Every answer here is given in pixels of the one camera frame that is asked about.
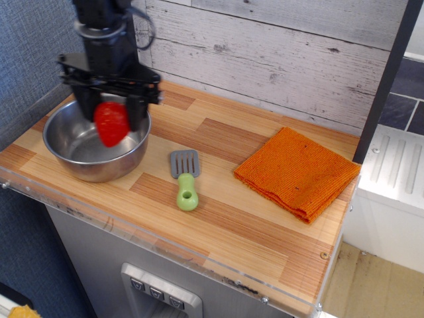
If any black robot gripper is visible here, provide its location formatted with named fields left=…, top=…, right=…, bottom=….
left=58, top=28, right=161, bottom=132

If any red toy strawberry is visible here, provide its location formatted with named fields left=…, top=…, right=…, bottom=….
left=93, top=101, right=131, bottom=148

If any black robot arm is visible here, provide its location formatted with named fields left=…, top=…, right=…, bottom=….
left=58, top=1, right=161, bottom=131

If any silver metal bowl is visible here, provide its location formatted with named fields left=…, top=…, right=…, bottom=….
left=43, top=100, right=151, bottom=182

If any grey green toy spatula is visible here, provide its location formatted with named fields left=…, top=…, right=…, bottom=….
left=170, top=150, right=200, bottom=211

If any silver dispenser button panel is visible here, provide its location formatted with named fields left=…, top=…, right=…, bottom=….
left=121, top=262, right=203, bottom=317

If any orange folded cloth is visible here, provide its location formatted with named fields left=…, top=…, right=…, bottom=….
left=234, top=127, right=360, bottom=224

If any yellow object at corner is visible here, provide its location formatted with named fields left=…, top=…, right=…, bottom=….
left=7, top=305, right=41, bottom=318

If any white radiator cover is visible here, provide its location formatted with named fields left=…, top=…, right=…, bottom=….
left=343, top=125, right=423, bottom=272

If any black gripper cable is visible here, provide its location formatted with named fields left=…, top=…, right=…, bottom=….
left=125, top=6, right=156, bottom=52

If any dark grey right post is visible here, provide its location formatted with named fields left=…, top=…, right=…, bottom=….
left=352, top=0, right=423, bottom=164

